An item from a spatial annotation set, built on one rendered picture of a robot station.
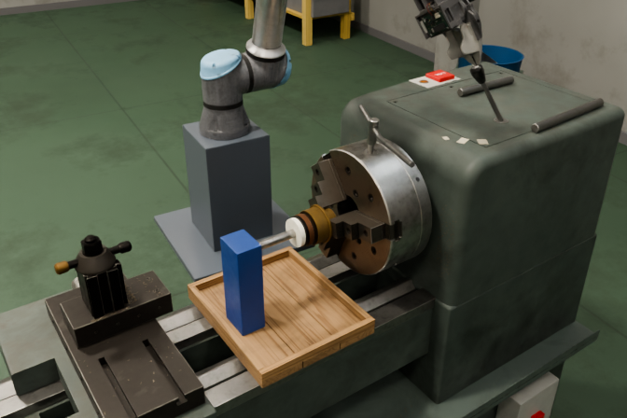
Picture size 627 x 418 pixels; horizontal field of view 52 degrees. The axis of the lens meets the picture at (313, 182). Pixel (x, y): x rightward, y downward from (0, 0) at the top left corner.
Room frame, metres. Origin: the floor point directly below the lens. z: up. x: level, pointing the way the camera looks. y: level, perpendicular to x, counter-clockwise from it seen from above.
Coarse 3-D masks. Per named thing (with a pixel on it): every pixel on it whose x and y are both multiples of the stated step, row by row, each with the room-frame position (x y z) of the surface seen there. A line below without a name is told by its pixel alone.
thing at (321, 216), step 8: (312, 208) 1.26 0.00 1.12; (320, 208) 1.25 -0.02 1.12; (328, 208) 1.28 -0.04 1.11; (296, 216) 1.23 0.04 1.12; (304, 216) 1.23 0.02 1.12; (312, 216) 1.23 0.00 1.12; (320, 216) 1.23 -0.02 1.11; (328, 216) 1.23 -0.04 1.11; (304, 224) 1.21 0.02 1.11; (312, 224) 1.22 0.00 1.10; (320, 224) 1.22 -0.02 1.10; (328, 224) 1.22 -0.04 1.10; (312, 232) 1.20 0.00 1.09; (320, 232) 1.21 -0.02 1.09; (328, 232) 1.22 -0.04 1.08; (312, 240) 1.20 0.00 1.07; (320, 240) 1.21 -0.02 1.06; (328, 240) 1.22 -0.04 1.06
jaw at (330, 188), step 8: (328, 160) 1.36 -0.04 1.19; (312, 168) 1.36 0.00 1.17; (320, 168) 1.33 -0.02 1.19; (328, 168) 1.34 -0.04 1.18; (320, 176) 1.33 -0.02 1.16; (328, 176) 1.33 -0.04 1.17; (336, 176) 1.34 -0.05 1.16; (320, 184) 1.31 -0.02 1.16; (328, 184) 1.32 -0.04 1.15; (336, 184) 1.32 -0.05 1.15; (320, 192) 1.30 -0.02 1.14; (328, 192) 1.30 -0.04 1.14; (336, 192) 1.31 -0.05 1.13; (344, 192) 1.32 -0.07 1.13; (312, 200) 1.29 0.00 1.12; (320, 200) 1.28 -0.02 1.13; (328, 200) 1.29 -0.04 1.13; (336, 200) 1.30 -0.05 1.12; (344, 200) 1.31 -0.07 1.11
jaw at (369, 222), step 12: (336, 216) 1.25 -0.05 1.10; (348, 216) 1.24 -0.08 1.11; (360, 216) 1.24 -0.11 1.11; (336, 228) 1.21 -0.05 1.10; (348, 228) 1.21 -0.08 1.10; (360, 228) 1.20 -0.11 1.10; (372, 228) 1.18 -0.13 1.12; (384, 228) 1.20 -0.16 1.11; (396, 228) 1.20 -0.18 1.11; (372, 240) 1.17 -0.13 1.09; (396, 240) 1.19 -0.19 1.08
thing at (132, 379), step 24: (48, 312) 1.10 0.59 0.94; (120, 336) 1.00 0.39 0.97; (144, 336) 1.00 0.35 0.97; (168, 336) 1.00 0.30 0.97; (72, 360) 0.95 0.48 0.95; (96, 360) 0.93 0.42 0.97; (120, 360) 0.93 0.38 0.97; (144, 360) 0.93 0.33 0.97; (168, 360) 0.93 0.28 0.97; (96, 384) 0.87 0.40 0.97; (120, 384) 0.87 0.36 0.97; (144, 384) 0.87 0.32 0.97; (168, 384) 0.87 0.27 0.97; (192, 384) 0.87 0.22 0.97; (96, 408) 0.82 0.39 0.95; (120, 408) 0.81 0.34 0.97; (144, 408) 0.81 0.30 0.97; (168, 408) 0.82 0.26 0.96; (192, 408) 0.85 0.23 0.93
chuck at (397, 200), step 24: (360, 144) 1.37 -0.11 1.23; (336, 168) 1.35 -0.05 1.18; (360, 168) 1.27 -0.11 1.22; (384, 168) 1.27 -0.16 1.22; (312, 192) 1.43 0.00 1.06; (360, 192) 1.27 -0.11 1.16; (384, 192) 1.22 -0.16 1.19; (408, 192) 1.24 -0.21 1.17; (384, 216) 1.20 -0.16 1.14; (408, 216) 1.21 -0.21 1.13; (360, 240) 1.27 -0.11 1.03; (384, 240) 1.19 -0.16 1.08; (408, 240) 1.21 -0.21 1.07; (360, 264) 1.26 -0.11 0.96; (384, 264) 1.19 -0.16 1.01
